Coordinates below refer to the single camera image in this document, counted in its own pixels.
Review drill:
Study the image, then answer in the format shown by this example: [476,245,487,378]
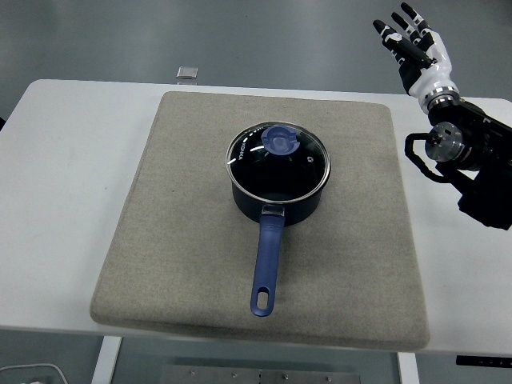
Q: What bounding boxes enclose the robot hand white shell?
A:
[372,2,459,106]

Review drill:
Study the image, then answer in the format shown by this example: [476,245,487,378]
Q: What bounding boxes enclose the glass pot lid blue knob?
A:
[226,121,333,201]

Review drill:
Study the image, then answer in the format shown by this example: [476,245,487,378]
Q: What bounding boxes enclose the black bar under table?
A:
[455,354,512,367]

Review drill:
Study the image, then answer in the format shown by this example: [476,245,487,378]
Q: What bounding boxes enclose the white table leg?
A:
[90,335,123,384]
[395,351,421,384]

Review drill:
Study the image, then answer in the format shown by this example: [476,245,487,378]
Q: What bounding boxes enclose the beige fabric mat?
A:
[89,90,431,354]

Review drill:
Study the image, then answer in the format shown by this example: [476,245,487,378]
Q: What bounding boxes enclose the black pot with blue handle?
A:
[230,175,325,318]

